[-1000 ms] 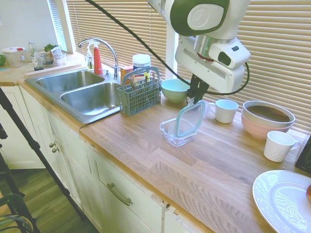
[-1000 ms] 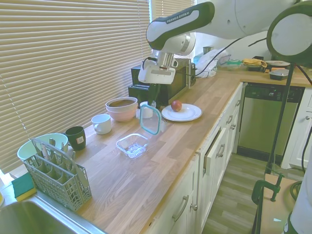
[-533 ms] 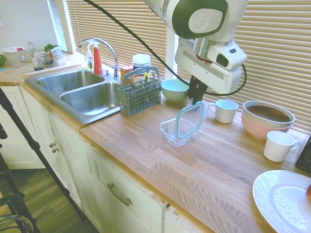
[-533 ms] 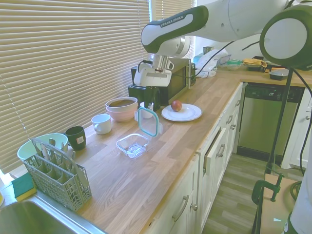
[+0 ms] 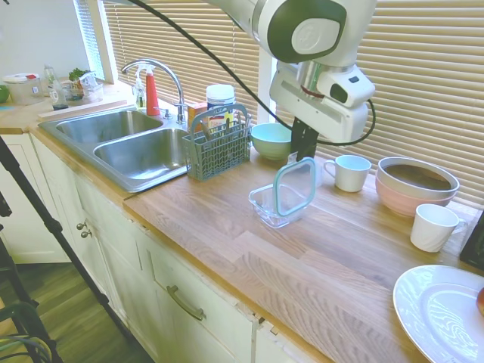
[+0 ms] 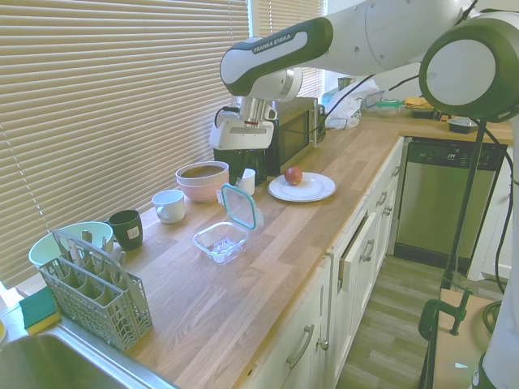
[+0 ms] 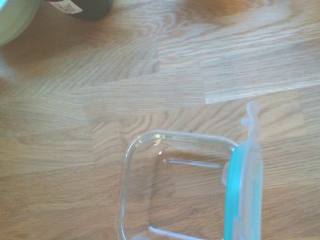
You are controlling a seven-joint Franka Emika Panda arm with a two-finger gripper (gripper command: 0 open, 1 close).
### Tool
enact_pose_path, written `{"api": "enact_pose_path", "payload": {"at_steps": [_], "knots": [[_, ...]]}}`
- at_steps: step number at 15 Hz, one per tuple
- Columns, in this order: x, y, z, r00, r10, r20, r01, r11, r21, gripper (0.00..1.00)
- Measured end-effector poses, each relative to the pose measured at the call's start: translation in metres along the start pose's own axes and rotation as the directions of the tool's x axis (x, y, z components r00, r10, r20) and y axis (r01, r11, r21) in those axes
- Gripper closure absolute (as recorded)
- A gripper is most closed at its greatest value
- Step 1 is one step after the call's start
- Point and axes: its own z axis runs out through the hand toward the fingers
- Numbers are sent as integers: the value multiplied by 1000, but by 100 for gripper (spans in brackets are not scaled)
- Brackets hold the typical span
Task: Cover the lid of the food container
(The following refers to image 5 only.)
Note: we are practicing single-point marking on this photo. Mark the white wipes canister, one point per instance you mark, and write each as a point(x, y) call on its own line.
point(220, 96)

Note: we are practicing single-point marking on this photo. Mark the chrome kitchen faucet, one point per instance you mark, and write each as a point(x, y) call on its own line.
point(172, 81)

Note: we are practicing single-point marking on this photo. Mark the beige window blind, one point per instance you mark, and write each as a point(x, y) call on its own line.
point(204, 45)
point(89, 38)
point(416, 94)

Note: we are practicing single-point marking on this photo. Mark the white dinner plate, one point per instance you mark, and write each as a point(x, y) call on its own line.
point(438, 314)

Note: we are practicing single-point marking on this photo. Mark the clear glass food container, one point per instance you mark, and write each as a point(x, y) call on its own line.
point(264, 206)

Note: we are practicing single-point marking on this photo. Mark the leafy greens in clear box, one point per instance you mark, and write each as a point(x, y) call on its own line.
point(85, 85)

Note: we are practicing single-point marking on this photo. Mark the white tapered cup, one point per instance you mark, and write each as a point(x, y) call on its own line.
point(431, 228)

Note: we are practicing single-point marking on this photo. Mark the black tripod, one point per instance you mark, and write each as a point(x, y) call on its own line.
point(45, 223)

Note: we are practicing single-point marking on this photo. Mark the chrome sink soap pump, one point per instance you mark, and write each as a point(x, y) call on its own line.
point(166, 114)

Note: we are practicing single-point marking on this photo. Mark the teal-rimmed clear container lid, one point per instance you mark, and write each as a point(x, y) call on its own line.
point(295, 187)

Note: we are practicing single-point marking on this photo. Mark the mint green bowl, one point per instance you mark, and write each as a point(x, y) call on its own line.
point(270, 141)

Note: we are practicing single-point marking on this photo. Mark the glass bottle with dark liquid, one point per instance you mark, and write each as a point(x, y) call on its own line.
point(56, 90)

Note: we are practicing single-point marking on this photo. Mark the white kitchen cabinet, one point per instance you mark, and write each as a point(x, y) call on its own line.
point(132, 264)

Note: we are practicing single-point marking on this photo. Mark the round metal cabinet knob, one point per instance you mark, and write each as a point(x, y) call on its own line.
point(81, 225)
point(86, 234)

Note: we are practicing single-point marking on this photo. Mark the grey-rimmed brown bowl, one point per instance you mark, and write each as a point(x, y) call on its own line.
point(417, 175)

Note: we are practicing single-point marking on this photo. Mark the red spray bottle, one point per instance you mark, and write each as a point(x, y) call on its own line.
point(152, 94)

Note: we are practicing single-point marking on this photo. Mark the light wooden strip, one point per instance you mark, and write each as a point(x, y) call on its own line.
point(81, 109)

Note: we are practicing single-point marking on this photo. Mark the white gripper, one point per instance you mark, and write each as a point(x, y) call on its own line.
point(329, 117)

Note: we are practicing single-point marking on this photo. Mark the pink bowl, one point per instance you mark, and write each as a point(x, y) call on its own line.
point(397, 202)

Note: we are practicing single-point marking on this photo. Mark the clear dish soap bottle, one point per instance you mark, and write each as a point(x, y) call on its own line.
point(139, 98)

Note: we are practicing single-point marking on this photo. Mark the orange cardboard box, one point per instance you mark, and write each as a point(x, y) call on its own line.
point(196, 113)

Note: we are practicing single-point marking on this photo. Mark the plastic container with white lid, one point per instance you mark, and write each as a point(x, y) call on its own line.
point(22, 89)

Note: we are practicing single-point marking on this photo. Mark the grey plastic cutlery basket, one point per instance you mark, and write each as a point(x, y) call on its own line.
point(215, 159)

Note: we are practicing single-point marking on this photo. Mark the red apple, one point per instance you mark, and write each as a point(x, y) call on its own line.
point(481, 300)

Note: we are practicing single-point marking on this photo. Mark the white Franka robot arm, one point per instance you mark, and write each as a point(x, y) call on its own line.
point(302, 34)

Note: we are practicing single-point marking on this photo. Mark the white wide mug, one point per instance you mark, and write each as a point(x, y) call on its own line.
point(351, 174)

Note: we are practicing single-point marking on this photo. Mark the stainless steel double sink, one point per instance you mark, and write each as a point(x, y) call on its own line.
point(125, 151)

